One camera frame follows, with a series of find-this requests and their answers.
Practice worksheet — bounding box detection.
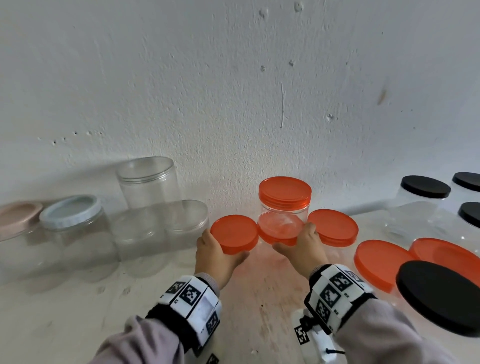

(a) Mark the person's left hand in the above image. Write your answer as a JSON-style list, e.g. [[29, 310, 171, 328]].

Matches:
[[194, 228, 250, 290]]

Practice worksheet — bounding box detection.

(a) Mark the person's right hand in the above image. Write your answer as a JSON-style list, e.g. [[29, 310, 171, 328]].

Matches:
[[272, 223, 330, 280]]

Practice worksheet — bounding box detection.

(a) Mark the tapered transparent jar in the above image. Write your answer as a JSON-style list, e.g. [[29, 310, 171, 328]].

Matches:
[[164, 199, 210, 268]]

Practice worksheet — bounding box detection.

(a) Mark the large orange lid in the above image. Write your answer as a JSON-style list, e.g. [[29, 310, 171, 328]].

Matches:
[[209, 214, 260, 256], [258, 176, 313, 211], [408, 237, 480, 287]]

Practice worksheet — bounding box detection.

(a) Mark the wide transparent jar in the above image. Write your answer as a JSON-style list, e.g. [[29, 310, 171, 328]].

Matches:
[[259, 198, 311, 229]]

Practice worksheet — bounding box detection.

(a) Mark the medium transparent jar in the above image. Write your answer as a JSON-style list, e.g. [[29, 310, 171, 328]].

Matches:
[[111, 208, 170, 279]]

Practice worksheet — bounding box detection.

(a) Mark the large transparent jar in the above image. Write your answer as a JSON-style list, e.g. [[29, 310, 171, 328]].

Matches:
[[115, 156, 182, 210], [431, 221, 480, 250]]

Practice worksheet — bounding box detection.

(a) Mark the transparent jar dark label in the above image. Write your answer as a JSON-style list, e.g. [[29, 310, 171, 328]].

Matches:
[[43, 213, 120, 285]]

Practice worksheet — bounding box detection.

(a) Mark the small black lid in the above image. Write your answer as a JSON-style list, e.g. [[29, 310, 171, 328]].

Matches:
[[451, 172, 480, 193], [400, 175, 452, 200]]

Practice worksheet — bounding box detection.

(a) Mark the large black lid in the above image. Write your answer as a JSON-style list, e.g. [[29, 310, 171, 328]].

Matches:
[[458, 202, 480, 229], [396, 260, 480, 338]]

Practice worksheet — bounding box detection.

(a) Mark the light blue lid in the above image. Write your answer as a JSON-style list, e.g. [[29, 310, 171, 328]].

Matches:
[[39, 194, 103, 231]]

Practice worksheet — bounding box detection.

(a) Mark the rounded transparent jar yellow label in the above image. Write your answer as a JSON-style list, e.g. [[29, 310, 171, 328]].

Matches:
[[0, 224, 63, 294]]

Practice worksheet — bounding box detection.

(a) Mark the pale pink lid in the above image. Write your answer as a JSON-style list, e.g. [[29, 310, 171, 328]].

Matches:
[[0, 201, 44, 242]]

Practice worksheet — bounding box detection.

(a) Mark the person's left forearm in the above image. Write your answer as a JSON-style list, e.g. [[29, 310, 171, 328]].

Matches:
[[88, 314, 185, 364]]

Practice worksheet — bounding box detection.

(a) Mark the person's right forearm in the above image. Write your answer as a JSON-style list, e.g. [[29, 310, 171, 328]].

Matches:
[[331, 299, 462, 364]]

